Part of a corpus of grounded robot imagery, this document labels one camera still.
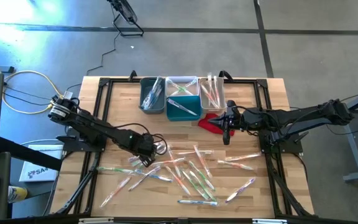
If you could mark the pale blue plastic bin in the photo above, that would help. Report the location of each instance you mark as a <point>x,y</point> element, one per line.
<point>182,80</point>

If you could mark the black aluminium frame rail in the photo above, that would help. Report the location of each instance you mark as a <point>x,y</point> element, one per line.
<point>108,102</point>
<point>228,216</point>
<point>120,81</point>
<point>256,93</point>

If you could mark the red cloth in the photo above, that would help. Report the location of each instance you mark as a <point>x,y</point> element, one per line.
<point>207,124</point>

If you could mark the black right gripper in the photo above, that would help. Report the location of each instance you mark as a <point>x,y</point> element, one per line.
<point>239,118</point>

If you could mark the silver table bracket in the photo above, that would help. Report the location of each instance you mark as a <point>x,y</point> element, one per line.
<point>269,221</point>
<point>95,220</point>

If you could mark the yellow can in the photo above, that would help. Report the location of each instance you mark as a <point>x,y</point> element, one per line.
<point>17,194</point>

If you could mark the white printed box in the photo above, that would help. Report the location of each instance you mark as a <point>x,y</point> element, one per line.
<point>39,169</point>

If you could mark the pink white toothbrush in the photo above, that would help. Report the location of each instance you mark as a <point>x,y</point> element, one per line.
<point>202,161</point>

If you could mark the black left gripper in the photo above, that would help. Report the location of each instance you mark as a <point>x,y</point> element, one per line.
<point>140,144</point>

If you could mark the teal plastic bin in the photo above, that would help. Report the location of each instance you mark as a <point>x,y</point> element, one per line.
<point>182,117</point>

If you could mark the dark grey plastic bin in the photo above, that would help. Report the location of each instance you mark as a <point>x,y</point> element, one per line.
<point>161,107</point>

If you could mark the purple white toothbrush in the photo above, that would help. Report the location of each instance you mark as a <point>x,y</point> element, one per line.
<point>240,189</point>
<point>134,160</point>

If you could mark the dark purple toothbrush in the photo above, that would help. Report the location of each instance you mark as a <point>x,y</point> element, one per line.
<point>182,107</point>

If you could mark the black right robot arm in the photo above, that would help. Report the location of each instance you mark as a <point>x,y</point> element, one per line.
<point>306,113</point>

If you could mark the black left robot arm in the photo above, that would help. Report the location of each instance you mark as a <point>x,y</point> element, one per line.
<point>95,127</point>

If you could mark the black desk bar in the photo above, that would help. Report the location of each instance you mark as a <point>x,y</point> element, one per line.
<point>26,154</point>

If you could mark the black fan stand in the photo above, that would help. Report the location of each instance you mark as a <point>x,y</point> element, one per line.
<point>126,12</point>

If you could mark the orange toothbrush yellow bristles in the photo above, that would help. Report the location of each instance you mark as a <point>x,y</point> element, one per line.
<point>169,161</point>

